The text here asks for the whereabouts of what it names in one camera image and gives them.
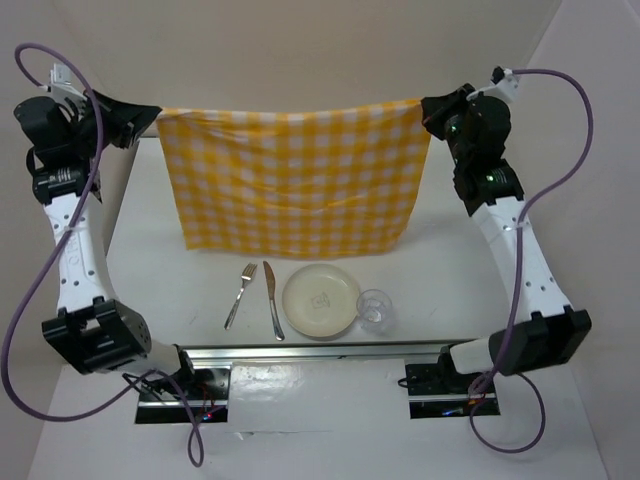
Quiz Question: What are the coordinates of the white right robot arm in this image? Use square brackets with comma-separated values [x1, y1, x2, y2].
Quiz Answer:
[420, 84, 592, 397]

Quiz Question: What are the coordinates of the aluminium front rail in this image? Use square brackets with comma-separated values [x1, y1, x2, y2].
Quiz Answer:
[184, 341, 457, 365]

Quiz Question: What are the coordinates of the silver fork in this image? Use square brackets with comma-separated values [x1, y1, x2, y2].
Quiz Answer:
[224, 263, 257, 330]

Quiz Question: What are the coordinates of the clear plastic cup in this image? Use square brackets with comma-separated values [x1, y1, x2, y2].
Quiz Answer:
[356, 289, 395, 335]

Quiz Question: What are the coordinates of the silver table knife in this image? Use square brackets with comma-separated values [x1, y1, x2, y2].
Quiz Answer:
[263, 261, 285, 341]

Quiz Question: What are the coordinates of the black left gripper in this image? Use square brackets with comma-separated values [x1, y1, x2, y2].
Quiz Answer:
[69, 88, 161, 158]

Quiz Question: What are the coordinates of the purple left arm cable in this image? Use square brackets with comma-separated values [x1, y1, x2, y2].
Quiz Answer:
[0, 43, 206, 469]

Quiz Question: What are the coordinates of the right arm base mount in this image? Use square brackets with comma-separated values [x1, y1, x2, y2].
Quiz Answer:
[397, 360, 500, 420]

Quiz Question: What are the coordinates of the yellow white checkered cloth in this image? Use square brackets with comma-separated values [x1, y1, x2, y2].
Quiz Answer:
[156, 99, 430, 259]

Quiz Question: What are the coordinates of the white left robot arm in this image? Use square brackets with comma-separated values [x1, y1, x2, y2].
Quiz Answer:
[14, 83, 198, 399]

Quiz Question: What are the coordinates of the cream round plate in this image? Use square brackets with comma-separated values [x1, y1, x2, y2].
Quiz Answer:
[281, 264, 360, 340]

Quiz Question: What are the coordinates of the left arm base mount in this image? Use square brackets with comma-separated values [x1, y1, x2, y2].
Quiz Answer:
[119, 363, 232, 425]

